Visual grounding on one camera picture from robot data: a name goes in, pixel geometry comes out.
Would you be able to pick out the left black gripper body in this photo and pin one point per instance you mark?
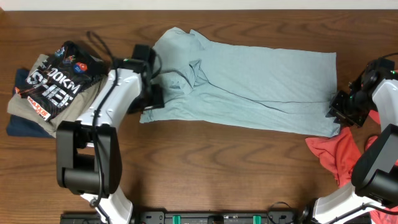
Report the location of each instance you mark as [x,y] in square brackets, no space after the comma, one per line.
[155,98]

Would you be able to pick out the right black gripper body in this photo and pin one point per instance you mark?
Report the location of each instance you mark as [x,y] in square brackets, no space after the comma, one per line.
[353,110]

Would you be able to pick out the light blue t-shirt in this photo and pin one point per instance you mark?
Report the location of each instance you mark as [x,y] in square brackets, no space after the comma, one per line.
[252,87]

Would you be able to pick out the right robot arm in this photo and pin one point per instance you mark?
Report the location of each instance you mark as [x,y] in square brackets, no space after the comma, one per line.
[385,99]

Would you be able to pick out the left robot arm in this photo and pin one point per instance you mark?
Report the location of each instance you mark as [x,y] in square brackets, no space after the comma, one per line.
[89,161]

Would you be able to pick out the red t-shirt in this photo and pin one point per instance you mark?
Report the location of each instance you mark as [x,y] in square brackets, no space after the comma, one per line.
[339,152]

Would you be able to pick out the black printed folded shirt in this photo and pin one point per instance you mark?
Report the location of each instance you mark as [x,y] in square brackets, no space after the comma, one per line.
[74,61]

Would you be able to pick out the khaki folded garment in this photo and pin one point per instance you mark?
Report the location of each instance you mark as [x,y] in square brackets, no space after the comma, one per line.
[68,112]

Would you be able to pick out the navy blue folded garment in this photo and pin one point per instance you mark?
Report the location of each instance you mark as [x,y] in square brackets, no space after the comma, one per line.
[21,127]

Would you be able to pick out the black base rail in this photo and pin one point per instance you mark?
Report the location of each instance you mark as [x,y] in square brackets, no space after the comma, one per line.
[282,215]

